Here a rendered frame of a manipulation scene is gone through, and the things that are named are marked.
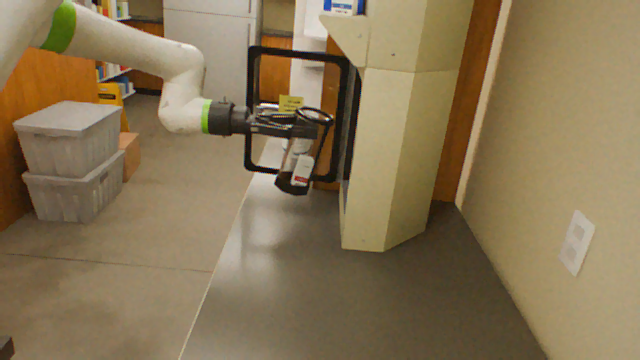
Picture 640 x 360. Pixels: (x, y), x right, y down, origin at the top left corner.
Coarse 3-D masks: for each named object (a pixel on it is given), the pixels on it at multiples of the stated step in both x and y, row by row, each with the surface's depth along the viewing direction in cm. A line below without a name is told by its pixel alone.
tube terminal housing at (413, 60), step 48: (384, 0) 95; (432, 0) 96; (384, 48) 99; (432, 48) 102; (384, 96) 103; (432, 96) 109; (384, 144) 107; (432, 144) 118; (384, 192) 112; (432, 192) 127; (384, 240) 118
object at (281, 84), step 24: (288, 48) 132; (264, 72) 135; (288, 72) 134; (312, 72) 133; (336, 72) 132; (264, 96) 137; (288, 96) 136; (312, 96) 135; (336, 96) 134; (264, 144) 143
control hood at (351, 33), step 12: (324, 12) 108; (324, 24) 97; (336, 24) 97; (348, 24) 97; (360, 24) 97; (336, 36) 98; (348, 36) 98; (360, 36) 97; (348, 48) 99; (360, 48) 99; (360, 60) 100
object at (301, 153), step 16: (304, 112) 115; (320, 112) 123; (320, 128) 116; (288, 144) 121; (304, 144) 117; (320, 144) 119; (288, 160) 121; (304, 160) 119; (288, 176) 121; (304, 176) 122
